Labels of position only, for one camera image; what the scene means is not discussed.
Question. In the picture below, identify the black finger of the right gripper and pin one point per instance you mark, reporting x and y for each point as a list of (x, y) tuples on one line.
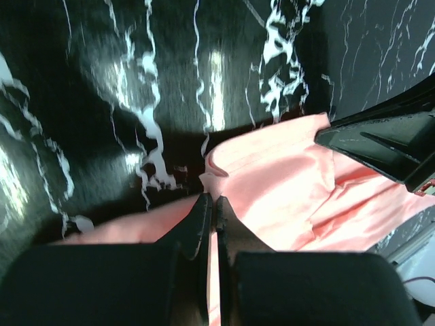
[(395, 138)]

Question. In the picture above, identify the black marble pattern mat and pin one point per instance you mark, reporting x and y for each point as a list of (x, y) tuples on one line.
[(109, 107)]

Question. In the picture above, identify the pink t-shirt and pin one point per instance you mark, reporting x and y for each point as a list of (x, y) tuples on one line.
[(298, 196)]

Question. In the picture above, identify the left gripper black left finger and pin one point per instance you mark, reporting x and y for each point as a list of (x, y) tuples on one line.
[(163, 283)]

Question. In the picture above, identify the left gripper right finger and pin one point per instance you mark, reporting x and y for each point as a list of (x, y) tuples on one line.
[(260, 286)]

